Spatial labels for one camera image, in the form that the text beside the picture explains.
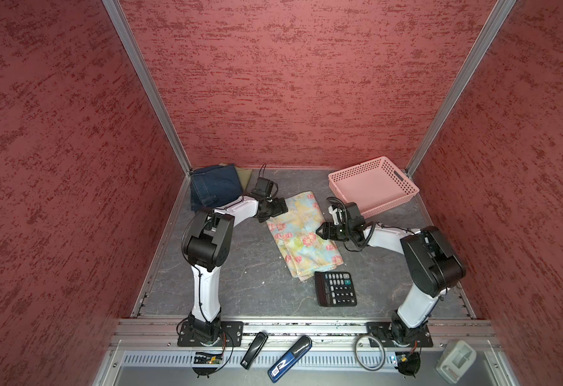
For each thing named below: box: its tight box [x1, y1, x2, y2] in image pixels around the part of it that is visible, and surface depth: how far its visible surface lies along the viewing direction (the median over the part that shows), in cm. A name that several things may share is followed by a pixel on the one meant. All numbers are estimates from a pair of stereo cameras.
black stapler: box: [239, 331, 269, 370], surface depth 70 cm
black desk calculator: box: [314, 271, 358, 308], surface depth 84 cm
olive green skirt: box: [234, 165, 253, 193], surface depth 116 cm
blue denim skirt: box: [189, 164, 243, 214], surface depth 108 cm
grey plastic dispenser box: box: [435, 339, 477, 384], surface depth 69 cm
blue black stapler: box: [267, 335, 313, 384], surface depth 69 cm
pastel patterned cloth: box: [266, 190, 344, 281], surface depth 96 cm
